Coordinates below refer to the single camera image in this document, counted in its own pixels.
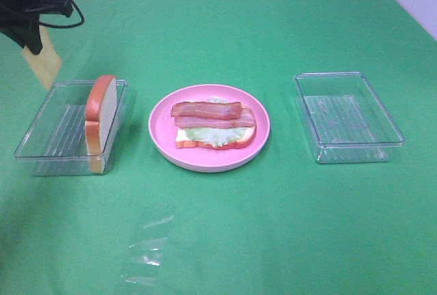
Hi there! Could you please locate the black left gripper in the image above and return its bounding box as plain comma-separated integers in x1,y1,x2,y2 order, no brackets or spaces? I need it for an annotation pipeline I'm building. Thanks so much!
1,0,72,55

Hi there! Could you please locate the clear left plastic container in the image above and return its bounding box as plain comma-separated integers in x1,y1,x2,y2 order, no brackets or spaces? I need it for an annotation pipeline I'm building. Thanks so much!
14,79,128,176

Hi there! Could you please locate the bacon strip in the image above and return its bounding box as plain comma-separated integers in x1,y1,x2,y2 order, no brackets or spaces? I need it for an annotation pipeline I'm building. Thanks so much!
174,107,256,129
171,101,242,120

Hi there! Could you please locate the clear plastic wrap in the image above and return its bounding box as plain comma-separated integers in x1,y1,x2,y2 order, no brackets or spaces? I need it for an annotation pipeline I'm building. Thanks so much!
117,201,176,294

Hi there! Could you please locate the green tablecloth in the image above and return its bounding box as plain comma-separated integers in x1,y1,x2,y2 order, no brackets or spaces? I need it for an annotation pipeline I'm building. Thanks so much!
1,0,436,294

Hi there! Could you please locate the pink plate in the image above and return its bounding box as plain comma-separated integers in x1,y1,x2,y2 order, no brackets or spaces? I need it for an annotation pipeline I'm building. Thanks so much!
148,84,270,173

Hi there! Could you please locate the green lettuce leaf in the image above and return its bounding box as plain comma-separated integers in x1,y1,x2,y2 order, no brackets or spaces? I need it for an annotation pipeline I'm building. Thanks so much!
171,98,256,150

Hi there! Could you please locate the upright bread slice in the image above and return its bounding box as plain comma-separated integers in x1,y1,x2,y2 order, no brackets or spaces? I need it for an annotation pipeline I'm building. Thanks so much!
85,75,117,156

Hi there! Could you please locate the bread slice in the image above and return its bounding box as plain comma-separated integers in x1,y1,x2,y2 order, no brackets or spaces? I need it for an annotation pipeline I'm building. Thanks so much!
85,75,117,156
175,124,257,150

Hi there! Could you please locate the clear plastic container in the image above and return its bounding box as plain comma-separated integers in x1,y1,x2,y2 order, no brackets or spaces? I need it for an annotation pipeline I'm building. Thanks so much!
293,72,405,164
14,79,128,176

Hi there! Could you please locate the yellow cheese slice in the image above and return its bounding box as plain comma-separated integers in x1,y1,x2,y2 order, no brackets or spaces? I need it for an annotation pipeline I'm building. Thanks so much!
21,26,62,90

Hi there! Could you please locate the clear right plastic container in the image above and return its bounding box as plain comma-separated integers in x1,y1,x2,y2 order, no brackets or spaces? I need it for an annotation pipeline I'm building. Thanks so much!
293,72,405,164

